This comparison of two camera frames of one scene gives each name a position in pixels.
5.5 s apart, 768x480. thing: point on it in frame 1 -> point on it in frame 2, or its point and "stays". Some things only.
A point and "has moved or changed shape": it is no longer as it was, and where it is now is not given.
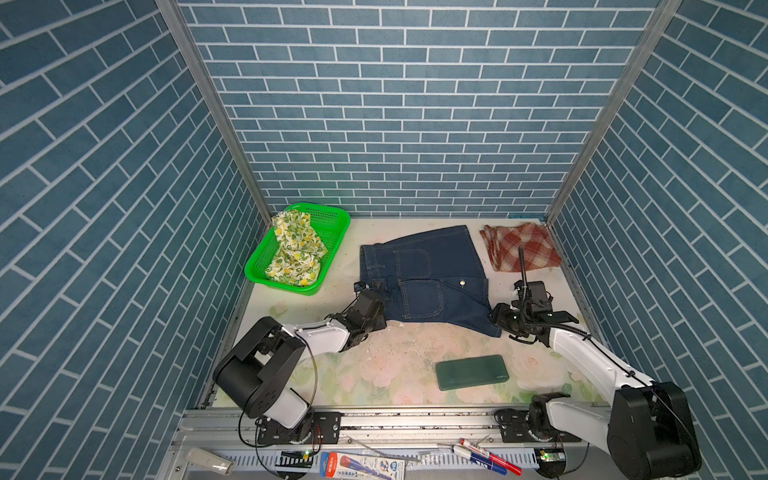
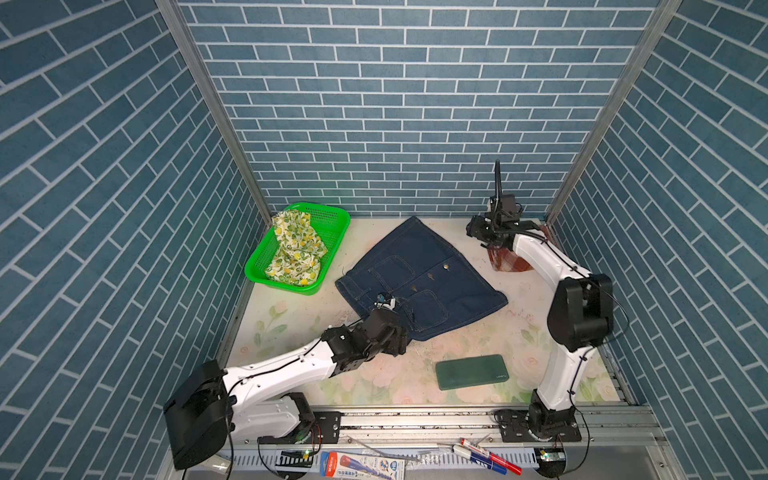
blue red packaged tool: (355, 466) stays
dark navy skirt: (434, 276) has moved or changed shape
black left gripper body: (378, 322) -> (396, 343)
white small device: (212, 461) stays
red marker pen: (497, 459) stays
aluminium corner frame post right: (664, 19) stays
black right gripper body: (510, 319) -> (483, 231)
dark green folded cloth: (469, 372) stays
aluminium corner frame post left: (174, 18) stays
